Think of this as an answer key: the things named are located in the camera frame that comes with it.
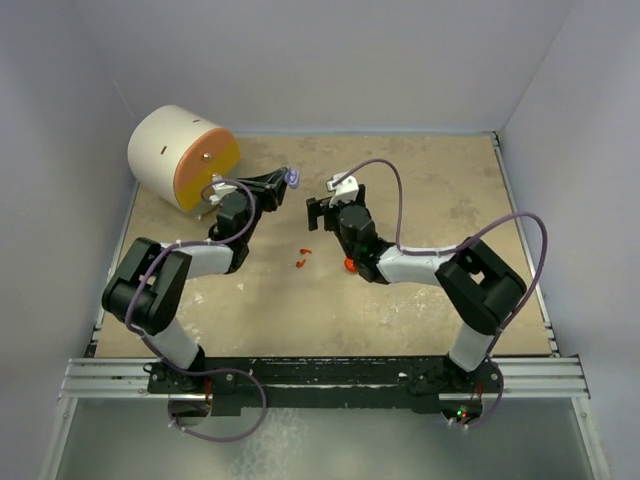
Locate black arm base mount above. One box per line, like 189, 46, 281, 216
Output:
143, 355, 504, 420

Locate orange earbud charging case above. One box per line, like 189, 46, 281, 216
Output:
344, 258, 357, 273

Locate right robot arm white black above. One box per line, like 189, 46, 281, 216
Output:
306, 186, 527, 391

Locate purple earbud charging case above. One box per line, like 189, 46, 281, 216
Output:
285, 168, 300, 189

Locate round white drawer cabinet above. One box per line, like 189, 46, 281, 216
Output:
127, 105, 240, 217

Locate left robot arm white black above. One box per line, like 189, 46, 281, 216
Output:
101, 167, 299, 392

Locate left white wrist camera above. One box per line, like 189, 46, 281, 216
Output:
205, 174, 237, 206

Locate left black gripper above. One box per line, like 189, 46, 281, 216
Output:
233, 169, 288, 243

